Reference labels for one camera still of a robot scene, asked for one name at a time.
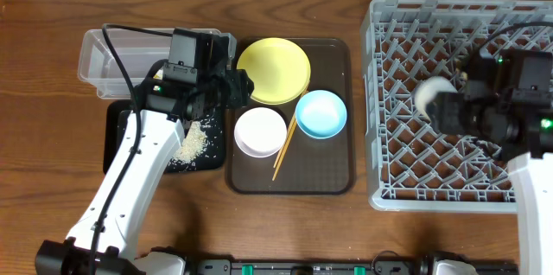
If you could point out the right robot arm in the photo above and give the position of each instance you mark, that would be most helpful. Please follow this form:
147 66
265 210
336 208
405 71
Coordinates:
506 100

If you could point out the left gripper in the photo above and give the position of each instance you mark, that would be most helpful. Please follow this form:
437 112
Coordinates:
236 86

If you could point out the black food-waste tray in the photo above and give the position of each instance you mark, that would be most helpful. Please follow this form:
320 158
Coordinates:
116 118

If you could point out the brown serving tray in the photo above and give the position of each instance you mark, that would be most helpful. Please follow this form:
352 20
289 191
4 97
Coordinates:
310 166

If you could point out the black rail with green clips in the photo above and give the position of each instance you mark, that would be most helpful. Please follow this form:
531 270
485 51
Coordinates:
227 267

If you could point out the blue bowl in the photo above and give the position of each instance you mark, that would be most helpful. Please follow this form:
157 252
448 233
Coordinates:
321 114

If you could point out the clear plastic waste bin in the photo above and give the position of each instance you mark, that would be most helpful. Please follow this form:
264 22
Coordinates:
125 50

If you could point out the white rice pile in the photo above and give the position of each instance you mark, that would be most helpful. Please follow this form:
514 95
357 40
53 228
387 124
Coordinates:
203 148

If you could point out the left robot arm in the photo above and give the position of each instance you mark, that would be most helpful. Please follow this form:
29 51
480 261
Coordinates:
104 240

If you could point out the yellow plate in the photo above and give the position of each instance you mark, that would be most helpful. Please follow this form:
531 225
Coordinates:
279 69

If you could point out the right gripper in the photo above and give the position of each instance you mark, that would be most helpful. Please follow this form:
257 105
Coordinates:
448 119

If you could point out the white cup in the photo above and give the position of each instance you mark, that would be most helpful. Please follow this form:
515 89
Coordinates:
427 91

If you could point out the grey dishwasher rack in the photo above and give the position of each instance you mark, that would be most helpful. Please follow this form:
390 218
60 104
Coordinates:
404 42

